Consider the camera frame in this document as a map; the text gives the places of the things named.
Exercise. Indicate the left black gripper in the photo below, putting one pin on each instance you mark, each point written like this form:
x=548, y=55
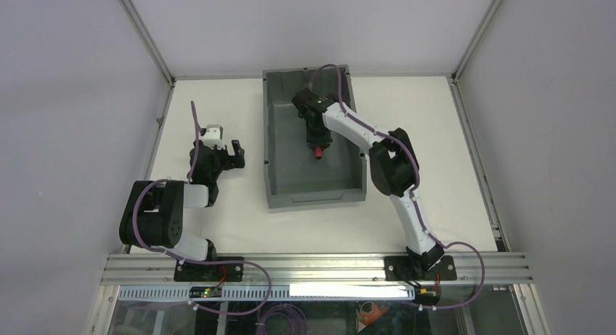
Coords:
x=224, y=158

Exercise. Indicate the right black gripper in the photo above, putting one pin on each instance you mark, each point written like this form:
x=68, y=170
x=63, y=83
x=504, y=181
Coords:
x=317, y=142

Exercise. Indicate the red handled black screwdriver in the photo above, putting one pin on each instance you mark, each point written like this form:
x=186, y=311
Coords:
x=318, y=152

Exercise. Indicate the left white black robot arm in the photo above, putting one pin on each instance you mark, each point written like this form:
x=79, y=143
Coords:
x=153, y=216

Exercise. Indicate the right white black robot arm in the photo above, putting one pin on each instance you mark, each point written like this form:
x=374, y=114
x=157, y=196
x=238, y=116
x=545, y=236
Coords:
x=393, y=168

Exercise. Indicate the grey plastic storage bin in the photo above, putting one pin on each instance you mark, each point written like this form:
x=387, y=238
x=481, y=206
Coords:
x=292, y=174

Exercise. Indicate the small green circuit board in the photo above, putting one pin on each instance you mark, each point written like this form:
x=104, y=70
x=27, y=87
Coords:
x=204, y=292

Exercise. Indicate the orange object under table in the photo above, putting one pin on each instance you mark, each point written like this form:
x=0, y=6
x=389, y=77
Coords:
x=369, y=312

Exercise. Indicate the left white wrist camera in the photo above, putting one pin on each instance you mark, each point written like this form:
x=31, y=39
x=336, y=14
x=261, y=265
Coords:
x=211, y=136

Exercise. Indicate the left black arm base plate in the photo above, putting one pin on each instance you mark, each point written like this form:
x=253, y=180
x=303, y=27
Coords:
x=229, y=269

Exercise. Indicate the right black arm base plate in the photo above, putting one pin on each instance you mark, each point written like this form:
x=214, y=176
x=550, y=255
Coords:
x=400, y=268

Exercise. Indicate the white slotted cable duct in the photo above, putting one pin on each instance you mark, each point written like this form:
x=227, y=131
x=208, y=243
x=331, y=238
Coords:
x=292, y=292

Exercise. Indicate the aluminium extrusion rail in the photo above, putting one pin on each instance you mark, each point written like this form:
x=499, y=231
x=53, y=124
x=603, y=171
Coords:
x=494, y=268

